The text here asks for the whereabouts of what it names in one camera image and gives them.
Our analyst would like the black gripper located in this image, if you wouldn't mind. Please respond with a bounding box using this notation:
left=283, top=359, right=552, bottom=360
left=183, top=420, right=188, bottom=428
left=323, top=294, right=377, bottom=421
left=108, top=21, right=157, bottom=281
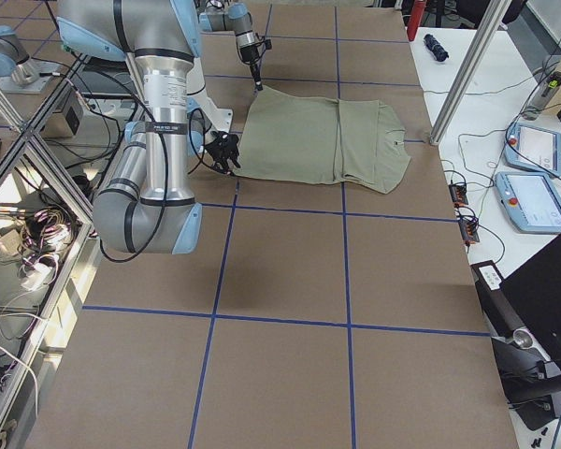
left=238, top=44, right=272, bottom=92
left=205, top=131, right=240, bottom=174

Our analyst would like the green long-sleeve shirt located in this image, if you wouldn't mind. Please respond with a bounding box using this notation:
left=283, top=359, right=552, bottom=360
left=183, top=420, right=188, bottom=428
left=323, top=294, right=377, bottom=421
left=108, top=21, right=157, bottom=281
left=237, top=88, right=410, bottom=194

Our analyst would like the grey arm base joint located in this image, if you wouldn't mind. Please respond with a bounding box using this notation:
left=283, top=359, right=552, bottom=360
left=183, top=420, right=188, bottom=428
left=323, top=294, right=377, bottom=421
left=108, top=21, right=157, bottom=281
left=0, top=25, right=40, bottom=86

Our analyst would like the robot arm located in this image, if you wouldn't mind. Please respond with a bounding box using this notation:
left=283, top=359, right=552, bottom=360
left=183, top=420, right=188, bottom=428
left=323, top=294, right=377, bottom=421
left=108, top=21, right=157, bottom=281
left=57, top=1, right=202, bottom=254
left=198, top=1, right=272, bottom=92

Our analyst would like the red cylinder bottle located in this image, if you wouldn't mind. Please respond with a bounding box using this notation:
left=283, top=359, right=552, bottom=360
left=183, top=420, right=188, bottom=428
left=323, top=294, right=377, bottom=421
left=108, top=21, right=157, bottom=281
left=407, top=0, right=426, bottom=42

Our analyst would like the dark folded umbrella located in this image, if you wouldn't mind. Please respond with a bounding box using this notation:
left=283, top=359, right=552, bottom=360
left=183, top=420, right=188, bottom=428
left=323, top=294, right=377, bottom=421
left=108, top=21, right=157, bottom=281
left=424, top=34, right=449, bottom=63

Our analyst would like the upper orange connector box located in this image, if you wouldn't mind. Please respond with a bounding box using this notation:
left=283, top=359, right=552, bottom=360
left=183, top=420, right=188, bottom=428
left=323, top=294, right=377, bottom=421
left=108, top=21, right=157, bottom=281
left=448, top=183, right=468, bottom=208

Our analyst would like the orange connector box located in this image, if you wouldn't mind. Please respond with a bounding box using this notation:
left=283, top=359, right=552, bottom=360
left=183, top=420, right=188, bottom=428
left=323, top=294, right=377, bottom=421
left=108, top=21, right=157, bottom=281
left=448, top=183, right=468, bottom=208
left=458, top=216, right=480, bottom=246

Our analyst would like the lower orange connector box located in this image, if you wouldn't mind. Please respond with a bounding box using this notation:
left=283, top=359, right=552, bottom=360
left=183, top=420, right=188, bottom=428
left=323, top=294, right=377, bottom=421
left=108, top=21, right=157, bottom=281
left=458, top=216, right=480, bottom=246

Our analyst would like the upper blue teach pendant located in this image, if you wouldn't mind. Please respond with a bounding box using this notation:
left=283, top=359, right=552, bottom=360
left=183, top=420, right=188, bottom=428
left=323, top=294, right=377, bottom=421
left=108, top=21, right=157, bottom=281
left=504, top=123, right=561, bottom=178

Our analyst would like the blue teach pendant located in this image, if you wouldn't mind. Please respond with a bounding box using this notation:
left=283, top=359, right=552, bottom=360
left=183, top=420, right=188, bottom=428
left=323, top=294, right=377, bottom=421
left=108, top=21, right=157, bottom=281
left=495, top=172, right=561, bottom=234
left=504, top=123, right=561, bottom=178

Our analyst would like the lower blue teach pendant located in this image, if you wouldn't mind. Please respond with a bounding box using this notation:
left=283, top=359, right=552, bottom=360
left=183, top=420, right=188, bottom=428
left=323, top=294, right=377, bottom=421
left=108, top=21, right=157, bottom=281
left=495, top=172, right=561, bottom=234

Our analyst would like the black laptop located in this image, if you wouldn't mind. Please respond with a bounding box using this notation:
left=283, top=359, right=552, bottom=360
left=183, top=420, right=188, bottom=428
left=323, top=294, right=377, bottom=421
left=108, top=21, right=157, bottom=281
left=471, top=234, right=561, bottom=369

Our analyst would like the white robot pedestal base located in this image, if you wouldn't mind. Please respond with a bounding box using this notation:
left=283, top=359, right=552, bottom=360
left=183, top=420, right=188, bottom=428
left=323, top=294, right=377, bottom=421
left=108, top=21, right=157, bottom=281
left=184, top=53, right=233, bottom=132

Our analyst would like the aluminium frame post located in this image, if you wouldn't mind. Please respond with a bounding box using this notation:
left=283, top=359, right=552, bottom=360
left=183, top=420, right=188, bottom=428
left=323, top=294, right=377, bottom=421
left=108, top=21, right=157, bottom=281
left=429, top=0, right=511, bottom=146

